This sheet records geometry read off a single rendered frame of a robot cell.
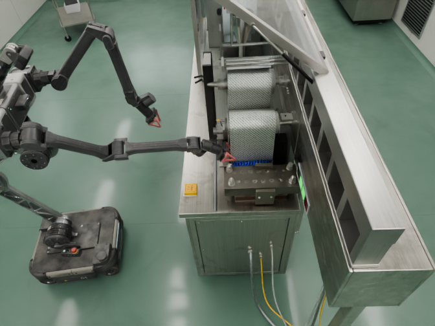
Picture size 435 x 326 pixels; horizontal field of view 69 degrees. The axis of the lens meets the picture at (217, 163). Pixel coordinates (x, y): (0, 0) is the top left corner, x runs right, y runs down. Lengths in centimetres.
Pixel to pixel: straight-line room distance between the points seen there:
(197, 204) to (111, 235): 100
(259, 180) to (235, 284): 105
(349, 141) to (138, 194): 234
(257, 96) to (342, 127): 80
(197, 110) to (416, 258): 172
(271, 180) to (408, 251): 82
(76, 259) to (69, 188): 99
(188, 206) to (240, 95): 68
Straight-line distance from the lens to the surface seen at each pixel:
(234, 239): 199
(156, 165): 328
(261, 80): 178
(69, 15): 635
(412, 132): 394
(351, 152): 103
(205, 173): 192
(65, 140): 160
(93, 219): 275
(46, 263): 270
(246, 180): 171
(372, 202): 92
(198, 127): 223
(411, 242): 116
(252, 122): 164
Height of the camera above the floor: 234
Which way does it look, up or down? 47 degrees down
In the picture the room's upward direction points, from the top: 4 degrees counter-clockwise
